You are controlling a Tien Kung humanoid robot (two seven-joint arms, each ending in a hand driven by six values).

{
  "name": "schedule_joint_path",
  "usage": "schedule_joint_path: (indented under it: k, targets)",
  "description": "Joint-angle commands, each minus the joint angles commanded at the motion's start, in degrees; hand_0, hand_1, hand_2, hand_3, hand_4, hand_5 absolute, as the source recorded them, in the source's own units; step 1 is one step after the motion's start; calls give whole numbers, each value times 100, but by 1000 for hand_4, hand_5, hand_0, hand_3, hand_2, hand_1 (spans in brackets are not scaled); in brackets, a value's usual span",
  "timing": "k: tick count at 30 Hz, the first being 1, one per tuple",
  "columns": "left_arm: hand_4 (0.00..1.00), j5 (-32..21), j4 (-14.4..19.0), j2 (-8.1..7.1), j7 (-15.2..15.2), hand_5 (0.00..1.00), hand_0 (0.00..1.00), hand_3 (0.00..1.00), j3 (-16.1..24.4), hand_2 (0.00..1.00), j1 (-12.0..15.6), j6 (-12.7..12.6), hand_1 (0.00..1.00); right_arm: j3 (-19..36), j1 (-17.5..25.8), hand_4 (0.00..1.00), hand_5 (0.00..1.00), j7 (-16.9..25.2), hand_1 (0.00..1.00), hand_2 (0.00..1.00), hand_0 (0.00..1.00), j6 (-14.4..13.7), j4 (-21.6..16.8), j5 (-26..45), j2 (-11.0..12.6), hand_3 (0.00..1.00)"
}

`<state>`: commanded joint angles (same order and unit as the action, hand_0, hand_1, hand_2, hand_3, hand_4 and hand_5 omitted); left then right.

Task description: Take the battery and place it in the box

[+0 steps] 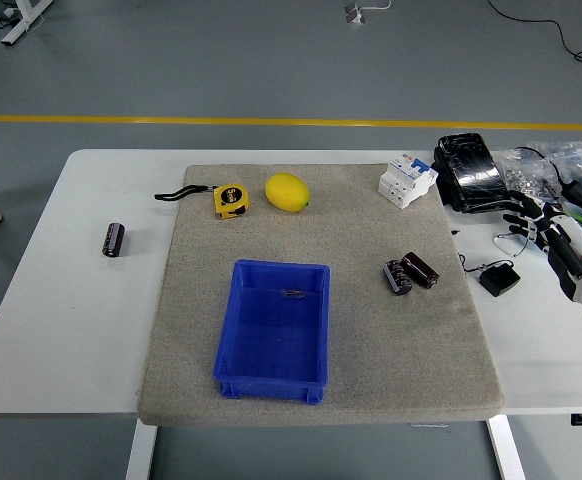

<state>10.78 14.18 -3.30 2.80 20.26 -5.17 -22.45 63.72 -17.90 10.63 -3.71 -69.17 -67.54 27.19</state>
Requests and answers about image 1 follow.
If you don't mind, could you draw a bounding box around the white circuit breaker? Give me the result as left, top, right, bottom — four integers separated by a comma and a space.
376, 154, 439, 210

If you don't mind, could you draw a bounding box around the black floor cable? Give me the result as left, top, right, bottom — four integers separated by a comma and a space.
485, 0, 582, 74

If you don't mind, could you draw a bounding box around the thin black wire loop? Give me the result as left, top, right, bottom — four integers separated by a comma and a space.
493, 227, 530, 259

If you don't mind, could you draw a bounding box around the blue plastic box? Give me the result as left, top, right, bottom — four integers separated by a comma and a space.
212, 258, 332, 405

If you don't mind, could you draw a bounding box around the yellow tape measure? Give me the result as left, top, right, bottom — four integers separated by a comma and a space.
153, 183, 251, 221

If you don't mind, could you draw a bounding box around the clear bag of blue parts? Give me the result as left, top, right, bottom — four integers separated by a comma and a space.
526, 139, 582, 187

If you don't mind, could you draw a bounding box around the glossy brown cylindrical battery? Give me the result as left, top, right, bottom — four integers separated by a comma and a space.
401, 251, 441, 290

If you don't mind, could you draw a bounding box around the yellow lemon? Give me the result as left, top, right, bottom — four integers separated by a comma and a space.
264, 171, 312, 214

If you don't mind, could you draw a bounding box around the dark cylindrical battery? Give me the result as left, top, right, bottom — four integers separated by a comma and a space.
101, 222, 127, 259

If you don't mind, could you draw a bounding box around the grey-brown felt mat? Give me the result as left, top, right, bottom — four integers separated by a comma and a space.
135, 163, 506, 429

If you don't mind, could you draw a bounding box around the thin black adapter cable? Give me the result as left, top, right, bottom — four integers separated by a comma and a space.
457, 252, 490, 276

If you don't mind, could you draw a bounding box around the clear bag of metal nuts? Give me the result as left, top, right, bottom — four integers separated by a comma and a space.
495, 147, 563, 202

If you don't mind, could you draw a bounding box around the white table leg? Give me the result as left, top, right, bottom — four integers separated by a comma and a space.
487, 415, 527, 480
124, 418, 158, 480

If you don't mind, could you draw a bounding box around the white desk frame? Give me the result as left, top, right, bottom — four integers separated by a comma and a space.
0, 0, 55, 47

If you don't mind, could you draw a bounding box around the black plastic-wrapped device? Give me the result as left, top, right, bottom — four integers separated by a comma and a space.
431, 132, 516, 215

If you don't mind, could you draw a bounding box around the small black power adapter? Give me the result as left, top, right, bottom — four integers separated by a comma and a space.
479, 263, 521, 298

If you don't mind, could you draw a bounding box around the dark battery with silver print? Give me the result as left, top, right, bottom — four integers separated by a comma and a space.
382, 258, 413, 297

